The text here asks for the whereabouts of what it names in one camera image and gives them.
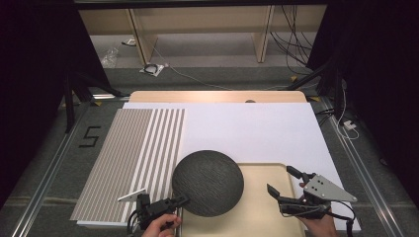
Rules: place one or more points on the black tripod stand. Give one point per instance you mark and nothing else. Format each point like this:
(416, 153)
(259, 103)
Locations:
(309, 76)
(69, 108)

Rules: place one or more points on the person's right hand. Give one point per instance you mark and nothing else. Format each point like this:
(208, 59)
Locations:
(318, 228)

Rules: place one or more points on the person's left hand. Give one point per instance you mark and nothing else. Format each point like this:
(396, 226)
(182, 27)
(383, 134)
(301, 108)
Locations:
(161, 228)

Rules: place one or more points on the short aluminium rail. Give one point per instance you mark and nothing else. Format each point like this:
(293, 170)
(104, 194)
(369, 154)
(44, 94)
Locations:
(105, 96)

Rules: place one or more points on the black curtain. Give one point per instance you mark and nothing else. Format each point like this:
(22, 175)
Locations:
(388, 65)
(33, 65)

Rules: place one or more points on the dark grey round plate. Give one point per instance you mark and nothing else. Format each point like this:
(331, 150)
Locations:
(207, 182)

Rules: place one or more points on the white power adapter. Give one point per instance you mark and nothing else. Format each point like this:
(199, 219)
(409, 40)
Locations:
(349, 124)

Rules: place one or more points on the grey white striped placemat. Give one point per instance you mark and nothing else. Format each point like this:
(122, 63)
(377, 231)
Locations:
(131, 148)

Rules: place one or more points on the white board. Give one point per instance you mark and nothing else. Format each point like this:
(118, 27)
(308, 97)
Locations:
(247, 131)

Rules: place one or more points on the beige plastic tray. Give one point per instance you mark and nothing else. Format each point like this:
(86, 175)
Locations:
(263, 210)

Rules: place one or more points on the long aluminium rail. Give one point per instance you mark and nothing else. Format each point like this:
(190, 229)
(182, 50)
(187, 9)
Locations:
(48, 177)
(368, 177)

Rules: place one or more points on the light wooden shelf unit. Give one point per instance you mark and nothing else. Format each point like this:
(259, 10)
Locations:
(204, 19)

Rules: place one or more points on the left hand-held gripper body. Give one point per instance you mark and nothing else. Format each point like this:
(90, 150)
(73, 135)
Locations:
(154, 208)

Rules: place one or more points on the clear plastic bag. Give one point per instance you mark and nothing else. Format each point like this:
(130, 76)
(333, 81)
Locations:
(110, 57)

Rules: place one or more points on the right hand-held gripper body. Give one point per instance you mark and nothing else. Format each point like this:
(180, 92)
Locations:
(322, 189)

